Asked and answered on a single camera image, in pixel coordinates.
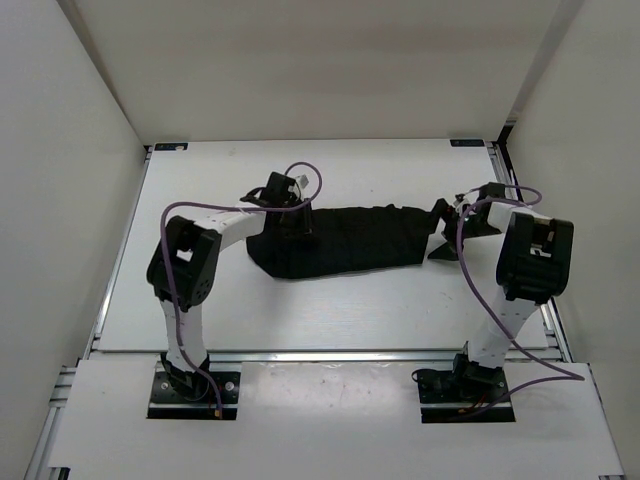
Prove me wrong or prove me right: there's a black pleated skirt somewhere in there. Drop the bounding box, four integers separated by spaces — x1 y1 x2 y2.
246 204 437 280

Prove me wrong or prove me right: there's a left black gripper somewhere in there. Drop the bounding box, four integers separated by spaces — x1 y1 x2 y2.
279 197 321 241

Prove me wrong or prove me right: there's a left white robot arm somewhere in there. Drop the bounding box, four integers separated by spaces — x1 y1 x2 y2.
146 171 315 406

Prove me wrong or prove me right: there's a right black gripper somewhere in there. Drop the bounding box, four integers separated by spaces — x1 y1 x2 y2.
410 198 503 261

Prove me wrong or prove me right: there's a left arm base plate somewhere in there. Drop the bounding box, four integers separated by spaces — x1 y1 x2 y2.
147 366 241 421

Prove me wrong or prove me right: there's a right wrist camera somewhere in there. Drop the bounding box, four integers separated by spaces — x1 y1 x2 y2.
451 192 473 219

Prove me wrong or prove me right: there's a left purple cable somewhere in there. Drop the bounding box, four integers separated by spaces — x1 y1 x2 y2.
158 161 322 419

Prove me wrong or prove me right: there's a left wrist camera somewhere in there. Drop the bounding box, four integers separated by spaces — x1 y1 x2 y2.
289 174 309 199

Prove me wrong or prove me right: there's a right aluminium side rail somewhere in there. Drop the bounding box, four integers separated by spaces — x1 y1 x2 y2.
489 119 574 363

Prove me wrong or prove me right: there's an aluminium side rail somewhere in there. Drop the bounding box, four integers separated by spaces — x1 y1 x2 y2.
489 119 574 363
19 149 154 480

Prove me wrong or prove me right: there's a left blue corner label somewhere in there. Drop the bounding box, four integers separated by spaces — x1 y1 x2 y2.
154 142 189 151

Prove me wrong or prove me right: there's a right blue corner label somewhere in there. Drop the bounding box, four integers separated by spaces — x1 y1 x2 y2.
450 139 485 148

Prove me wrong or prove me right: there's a blue corner label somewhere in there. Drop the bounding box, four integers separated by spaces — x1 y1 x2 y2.
450 139 485 148
154 142 189 151

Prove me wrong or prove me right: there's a left aluminium side rail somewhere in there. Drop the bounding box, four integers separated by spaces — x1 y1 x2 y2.
19 149 154 480

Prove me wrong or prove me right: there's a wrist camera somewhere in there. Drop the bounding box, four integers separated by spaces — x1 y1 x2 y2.
451 192 473 219
289 174 309 199

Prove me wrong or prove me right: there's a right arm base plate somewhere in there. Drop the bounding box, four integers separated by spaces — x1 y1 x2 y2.
411 353 516 424

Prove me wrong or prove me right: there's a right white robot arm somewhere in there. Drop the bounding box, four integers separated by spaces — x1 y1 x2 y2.
428 183 574 400

